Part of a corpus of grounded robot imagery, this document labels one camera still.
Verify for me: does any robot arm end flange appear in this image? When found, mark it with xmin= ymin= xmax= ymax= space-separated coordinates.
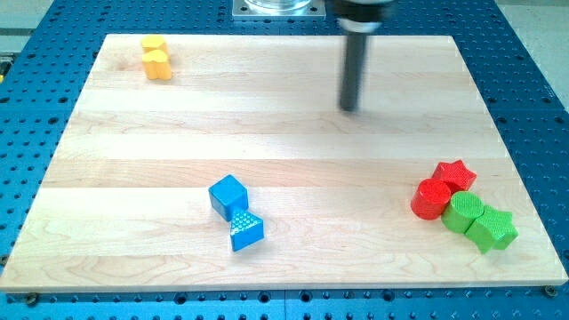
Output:
xmin=333 ymin=0 xmax=398 ymax=34

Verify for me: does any red circle block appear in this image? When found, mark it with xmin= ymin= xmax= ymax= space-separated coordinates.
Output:
xmin=411 ymin=178 xmax=451 ymax=220

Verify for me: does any red star block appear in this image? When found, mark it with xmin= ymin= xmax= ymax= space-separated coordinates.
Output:
xmin=432 ymin=160 xmax=477 ymax=194

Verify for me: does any green circle block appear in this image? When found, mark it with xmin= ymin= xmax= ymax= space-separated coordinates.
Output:
xmin=441 ymin=191 xmax=484 ymax=234

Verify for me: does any green star block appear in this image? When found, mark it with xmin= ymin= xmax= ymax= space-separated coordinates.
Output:
xmin=465 ymin=205 xmax=519 ymax=254

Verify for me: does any blue cube block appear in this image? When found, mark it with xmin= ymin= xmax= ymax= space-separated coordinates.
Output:
xmin=208 ymin=174 xmax=249 ymax=221

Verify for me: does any blue triangle block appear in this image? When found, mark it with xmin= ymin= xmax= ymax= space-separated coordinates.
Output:
xmin=230 ymin=210 xmax=264 ymax=252

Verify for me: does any wooden board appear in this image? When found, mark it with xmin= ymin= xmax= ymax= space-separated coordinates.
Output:
xmin=1 ymin=34 xmax=567 ymax=292

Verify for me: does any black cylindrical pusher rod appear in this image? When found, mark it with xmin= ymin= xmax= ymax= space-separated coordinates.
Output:
xmin=339 ymin=31 xmax=368 ymax=112

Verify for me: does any yellow heart block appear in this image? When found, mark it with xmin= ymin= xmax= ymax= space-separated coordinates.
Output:
xmin=142 ymin=50 xmax=172 ymax=80

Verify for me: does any yellow hexagon block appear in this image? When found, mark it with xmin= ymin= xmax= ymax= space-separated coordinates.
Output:
xmin=140 ymin=34 xmax=168 ymax=55

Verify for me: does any blue perforated metal table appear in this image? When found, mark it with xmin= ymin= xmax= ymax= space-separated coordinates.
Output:
xmin=1 ymin=1 xmax=568 ymax=319

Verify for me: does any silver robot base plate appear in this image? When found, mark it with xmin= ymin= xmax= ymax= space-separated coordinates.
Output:
xmin=232 ymin=0 xmax=326 ymax=20

